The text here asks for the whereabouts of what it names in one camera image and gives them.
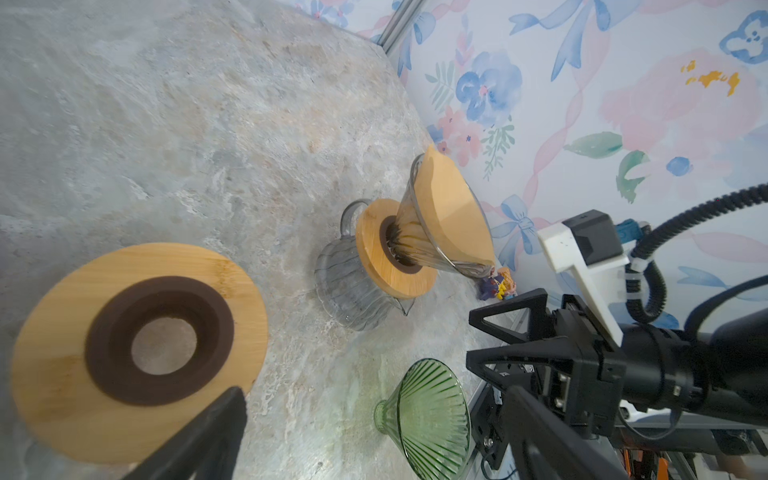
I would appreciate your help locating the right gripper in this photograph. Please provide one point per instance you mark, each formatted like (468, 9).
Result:
(582, 375)

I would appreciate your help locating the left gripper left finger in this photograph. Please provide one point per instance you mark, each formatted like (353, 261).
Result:
(206, 448)

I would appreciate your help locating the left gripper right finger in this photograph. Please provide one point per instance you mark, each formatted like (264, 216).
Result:
(543, 447)

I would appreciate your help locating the green glass dripper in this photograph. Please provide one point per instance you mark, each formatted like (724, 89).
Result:
(427, 417)

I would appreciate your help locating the wooden ring dripper base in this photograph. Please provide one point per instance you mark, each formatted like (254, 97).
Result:
(395, 279)

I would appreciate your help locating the grey glass dripper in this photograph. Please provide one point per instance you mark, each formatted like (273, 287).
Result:
(411, 242)

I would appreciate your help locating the grey glass carafe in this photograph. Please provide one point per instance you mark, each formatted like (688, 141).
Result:
(343, 286)

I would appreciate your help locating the right aluminium corner post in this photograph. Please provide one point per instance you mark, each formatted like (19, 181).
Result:
(404, 15)

